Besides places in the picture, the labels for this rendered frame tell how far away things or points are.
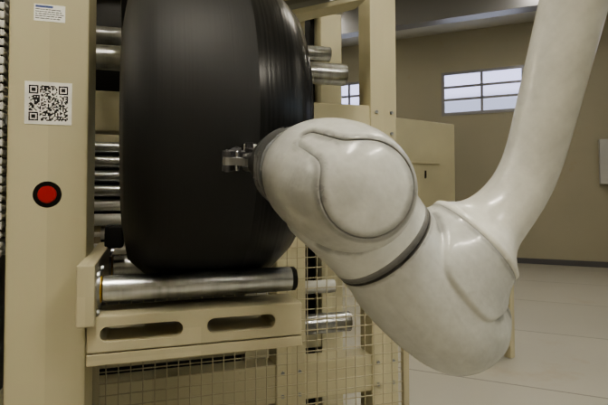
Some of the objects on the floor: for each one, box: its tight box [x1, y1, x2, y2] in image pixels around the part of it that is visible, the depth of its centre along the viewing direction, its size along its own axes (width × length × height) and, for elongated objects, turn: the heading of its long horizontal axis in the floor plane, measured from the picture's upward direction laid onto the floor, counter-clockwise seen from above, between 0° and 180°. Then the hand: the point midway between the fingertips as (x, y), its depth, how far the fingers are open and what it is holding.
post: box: [3, 0, 97, 405], centre depth 94 cm, size 13×13×250 cm
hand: (252, 155), depth 74 cm, fingers closed
